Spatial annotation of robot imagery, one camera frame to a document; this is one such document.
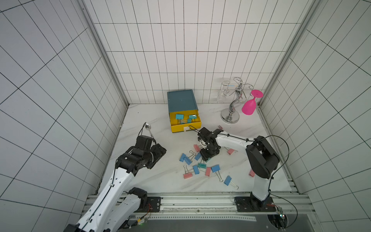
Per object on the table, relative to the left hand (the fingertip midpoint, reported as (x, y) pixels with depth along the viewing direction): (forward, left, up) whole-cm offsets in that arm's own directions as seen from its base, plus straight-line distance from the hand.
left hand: (161, 157), depth 76 cm
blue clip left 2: (+3, -14, -13) cm, 20 cm away
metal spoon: (+29, +15, -12) cm, 35 cm away
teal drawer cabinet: (+35, -10, +8) cm, 38 cm away
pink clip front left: (-5, -14, -14) cm, 21 cm away
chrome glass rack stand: (+40, -46, -12) cm, 62 cm away
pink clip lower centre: (-2, -27, -15) cm, 30 cm away
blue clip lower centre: (-1, -19, -14) cm, 24 cm away
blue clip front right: (-8, -38, -15) cm, 41 cm away
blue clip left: (+6, -11, -14) cm, 18 cm away
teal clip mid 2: (+23, -15, +2) cm, 27 cm away
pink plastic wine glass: (+34, -55, +3) cm, 65 cm away
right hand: (+6, -24, -14) cm, 28 cm away
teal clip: (+1, -23, -15) cm, 28 cm away
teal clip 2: (+26, -9, +3) cm, 28 cm away
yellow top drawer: (+19, -7, 0) cm, 21 cm away
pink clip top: (+11, -21, -12) cm, 26 cm away
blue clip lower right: (-1, -31, -14) cm, 34 cm away
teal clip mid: (+27, -19, +2) cm, 33 cm away
